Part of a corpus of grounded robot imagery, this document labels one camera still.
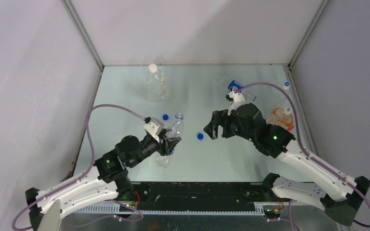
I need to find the white bottle cap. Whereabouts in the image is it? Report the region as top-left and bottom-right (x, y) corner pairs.
(283, 107), (292, 115)
(282, 82), (291, 90)
(148, 64), (158, 73)

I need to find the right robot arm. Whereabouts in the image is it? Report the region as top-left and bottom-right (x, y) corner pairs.
(203, 103), (370, 227)

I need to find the right controller board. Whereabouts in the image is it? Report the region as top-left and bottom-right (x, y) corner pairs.
(263, 209), (282, 222)

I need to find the cream label clear bottle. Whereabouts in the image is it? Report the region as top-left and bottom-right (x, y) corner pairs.
(146, 67), (166, 102)

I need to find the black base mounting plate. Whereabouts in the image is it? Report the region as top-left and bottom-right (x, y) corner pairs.
(103, 181), (292, 212)

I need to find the orange label plastic bottle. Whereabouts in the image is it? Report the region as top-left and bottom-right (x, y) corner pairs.
(266, 107), (294, 131)

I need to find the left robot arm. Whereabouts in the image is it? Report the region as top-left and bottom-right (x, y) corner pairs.
(25, 132), (181, 231)

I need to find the controller board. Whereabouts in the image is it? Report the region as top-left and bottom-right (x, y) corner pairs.
(119, 205), (135, 213)
(263, 209), (282, 222)

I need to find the left controller board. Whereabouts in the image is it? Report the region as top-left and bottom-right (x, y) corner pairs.
(119, 205), (135, 213)

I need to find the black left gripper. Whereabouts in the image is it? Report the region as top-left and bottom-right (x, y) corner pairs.
(129, 128), (181, 167)

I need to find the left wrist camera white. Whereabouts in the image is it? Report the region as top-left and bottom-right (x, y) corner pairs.
(144, 117), (164, 142)

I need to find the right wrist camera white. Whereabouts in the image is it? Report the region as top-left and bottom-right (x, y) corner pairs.
(225, 91), (245, 116)

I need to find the grey aluminium frame rail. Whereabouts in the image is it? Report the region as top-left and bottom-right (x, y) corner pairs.
(283, 64), (319, 156)

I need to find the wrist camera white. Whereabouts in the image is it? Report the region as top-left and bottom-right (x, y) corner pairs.
(225, 91), (245, 116)
(144, 117), (164, 142)

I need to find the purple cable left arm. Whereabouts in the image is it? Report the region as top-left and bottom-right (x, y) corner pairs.
(11, 103), (149, 231)

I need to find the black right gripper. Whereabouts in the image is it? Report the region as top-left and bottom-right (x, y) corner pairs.
(203, 110), (255, 142)

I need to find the white slotted cable duct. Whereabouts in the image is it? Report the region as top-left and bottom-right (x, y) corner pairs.
(74, 203), (264, 216)

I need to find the clear unlabelled plastic bottle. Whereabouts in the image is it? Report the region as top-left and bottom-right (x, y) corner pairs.
(275, 85), (290, 108)

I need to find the Pepsi bottle blue label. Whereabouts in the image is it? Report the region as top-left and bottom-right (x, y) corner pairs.
(227, 80), (257, 103)

